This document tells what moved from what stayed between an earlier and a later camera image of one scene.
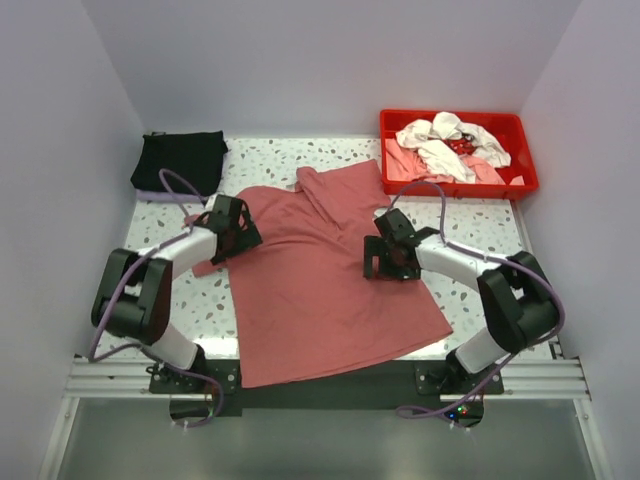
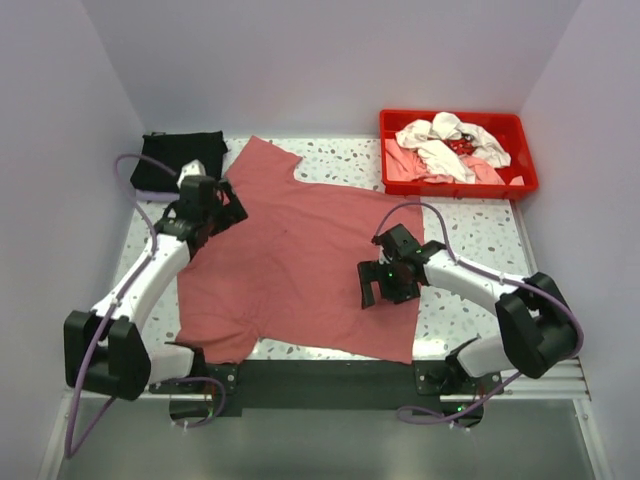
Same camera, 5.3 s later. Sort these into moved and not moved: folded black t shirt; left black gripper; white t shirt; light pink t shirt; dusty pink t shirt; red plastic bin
Moved: left black gripper; dusty pink t shirt
Not moved: light pink t shirt; red plastic bin; folded black t shirt; white t shirt
